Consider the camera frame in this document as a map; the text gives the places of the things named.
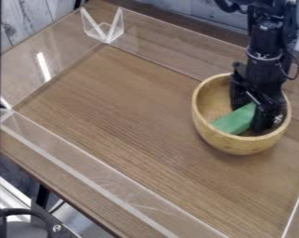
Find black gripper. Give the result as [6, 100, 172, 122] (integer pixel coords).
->
[231, 46, 291, 132]

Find green rectangular block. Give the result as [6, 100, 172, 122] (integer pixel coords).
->
[212, 103, 256, 135]

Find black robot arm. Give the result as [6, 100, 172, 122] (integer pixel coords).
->
[215, 0, 299, 133]

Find light wooden bowl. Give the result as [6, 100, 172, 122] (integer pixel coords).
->
[191, 73, 292, 155]

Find black table leg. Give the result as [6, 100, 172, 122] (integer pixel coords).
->
[36, 185, 50, 209]

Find clear acrylic corner bracket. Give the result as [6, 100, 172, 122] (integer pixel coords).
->
[78, 7, 124, 44]

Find clear acrylic tray wall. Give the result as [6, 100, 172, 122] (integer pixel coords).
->
[0, 97, 227, 238]

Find grey metal bracket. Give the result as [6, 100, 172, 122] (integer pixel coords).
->
[30, 207, 81, 238]

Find black cable loop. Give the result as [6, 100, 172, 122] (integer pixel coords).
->
[0, 207, 53, 238]

